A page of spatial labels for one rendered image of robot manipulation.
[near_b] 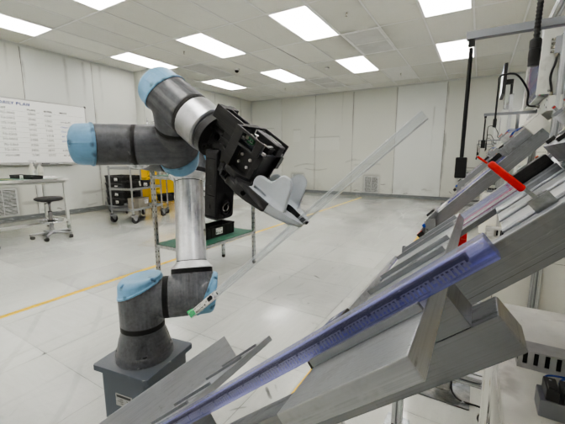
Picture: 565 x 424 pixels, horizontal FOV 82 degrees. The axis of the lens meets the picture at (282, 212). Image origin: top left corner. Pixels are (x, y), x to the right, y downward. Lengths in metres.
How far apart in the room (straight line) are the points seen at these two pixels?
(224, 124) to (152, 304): 0.58
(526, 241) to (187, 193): 0.79
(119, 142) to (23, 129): 6.70
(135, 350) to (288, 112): 10.21
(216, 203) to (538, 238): 0.46
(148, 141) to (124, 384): 0.66
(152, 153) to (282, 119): 10.38
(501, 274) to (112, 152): 0.66
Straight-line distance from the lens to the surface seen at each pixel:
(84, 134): 0.67
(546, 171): 0.92
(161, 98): 0.58
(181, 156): 0.64
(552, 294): 2.15
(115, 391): 1.09
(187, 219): 0.97
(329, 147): 10.17
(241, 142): 0.48
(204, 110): 0.53
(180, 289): 0.94
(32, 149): 7.35
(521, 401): 0.88
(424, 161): 9.46
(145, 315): 0.97
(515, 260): 0.58
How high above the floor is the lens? 1.10
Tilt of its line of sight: 9 degrees down
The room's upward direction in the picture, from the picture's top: straight up
